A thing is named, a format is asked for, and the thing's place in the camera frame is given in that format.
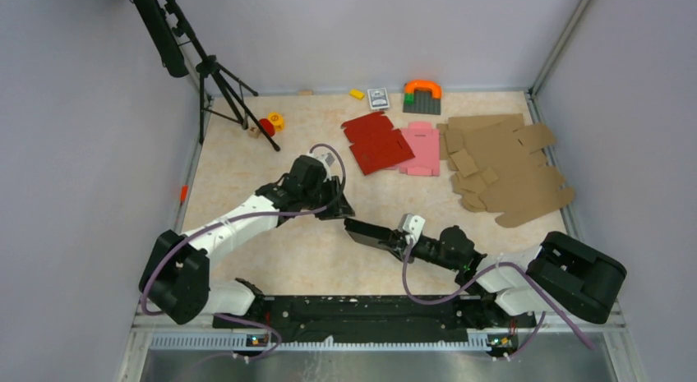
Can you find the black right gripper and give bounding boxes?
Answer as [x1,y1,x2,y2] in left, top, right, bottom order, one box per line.
[379,228,460,272]

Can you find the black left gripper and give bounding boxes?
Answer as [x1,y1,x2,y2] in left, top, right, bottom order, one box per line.
[301,175,354,220]

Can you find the black corrugated paper box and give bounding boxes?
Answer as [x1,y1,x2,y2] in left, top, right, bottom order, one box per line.
[344,218,406,253]

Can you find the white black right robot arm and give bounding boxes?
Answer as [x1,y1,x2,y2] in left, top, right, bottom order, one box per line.
[372,216,627,326]

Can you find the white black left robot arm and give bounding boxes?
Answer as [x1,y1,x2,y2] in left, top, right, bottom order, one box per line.
[139,153,354,328]

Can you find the playing card deck box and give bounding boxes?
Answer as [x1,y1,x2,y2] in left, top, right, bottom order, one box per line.
[367,88,390,112]

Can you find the red yellow toy spool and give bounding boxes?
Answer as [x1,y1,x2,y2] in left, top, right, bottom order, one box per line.
[259,112,285,137]

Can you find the small wooden cube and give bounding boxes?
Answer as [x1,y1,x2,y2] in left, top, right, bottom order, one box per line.
[247,127,261,139]

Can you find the red flat cardboard sheet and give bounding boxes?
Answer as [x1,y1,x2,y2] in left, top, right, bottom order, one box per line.
[340,111,415,176]

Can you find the brown flat cardboard sheets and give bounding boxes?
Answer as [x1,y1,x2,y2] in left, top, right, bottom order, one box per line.
[438,113,575,228]

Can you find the yellow small block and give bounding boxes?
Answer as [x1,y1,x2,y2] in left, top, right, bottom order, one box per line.
[349,89,365,100]

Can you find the pink flat cardboard sheet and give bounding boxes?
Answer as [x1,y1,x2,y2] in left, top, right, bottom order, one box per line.
[397,122,441,177]

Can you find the grey building baseplate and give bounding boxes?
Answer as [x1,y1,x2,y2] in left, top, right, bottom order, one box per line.
[403,91,441,115]

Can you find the orange arch toy block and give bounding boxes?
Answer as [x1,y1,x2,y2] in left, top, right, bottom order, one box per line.
[404,80,442,99]

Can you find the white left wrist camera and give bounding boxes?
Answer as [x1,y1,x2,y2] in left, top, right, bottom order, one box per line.
[317,153,335,172]

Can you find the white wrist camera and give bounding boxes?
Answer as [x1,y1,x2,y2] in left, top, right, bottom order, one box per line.
[317,153,335,172]
[397,214,426,246]

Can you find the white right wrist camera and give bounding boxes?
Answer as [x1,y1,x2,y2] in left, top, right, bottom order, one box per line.
[397,214,426,246]

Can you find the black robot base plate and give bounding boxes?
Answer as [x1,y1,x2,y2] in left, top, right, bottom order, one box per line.
[243,295,537,343]

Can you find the orange clip on frame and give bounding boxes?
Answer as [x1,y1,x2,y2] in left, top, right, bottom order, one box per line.
[179,185,189,203]

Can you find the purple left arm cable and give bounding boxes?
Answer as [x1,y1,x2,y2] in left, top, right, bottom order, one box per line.
[140,143,348,364]

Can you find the black camera tripod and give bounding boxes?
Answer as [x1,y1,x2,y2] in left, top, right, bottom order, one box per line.
[129,0,281,152]

